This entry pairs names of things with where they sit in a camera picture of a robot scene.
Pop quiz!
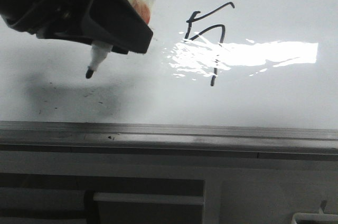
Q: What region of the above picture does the white whiteboard with metal frame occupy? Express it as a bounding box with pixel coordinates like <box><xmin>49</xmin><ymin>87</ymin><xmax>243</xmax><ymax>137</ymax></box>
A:
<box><xmin>1</xmin><ymin>0</ymin><xmax>337</xmax><ymax>154</ymax></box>

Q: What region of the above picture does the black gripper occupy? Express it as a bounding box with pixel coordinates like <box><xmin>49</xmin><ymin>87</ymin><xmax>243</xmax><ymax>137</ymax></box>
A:
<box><xmin>1</xmin><ymin>0</ymin><xmax>153</xmax><ymax>54</ymax></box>

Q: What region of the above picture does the white whiteboard marker with tape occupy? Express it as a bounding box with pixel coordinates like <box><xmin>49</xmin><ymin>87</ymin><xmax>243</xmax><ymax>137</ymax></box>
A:
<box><xmin>86</xmin><ymin>0</ymin><xmax>154</xmax><ymax>79</ymax></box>

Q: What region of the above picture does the white plastic tray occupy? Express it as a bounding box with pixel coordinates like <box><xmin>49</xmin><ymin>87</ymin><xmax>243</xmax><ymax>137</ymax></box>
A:
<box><xmin>290</xmin><ymin>200</ymin><xmax>337</xmax><ymax>224</ymax></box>

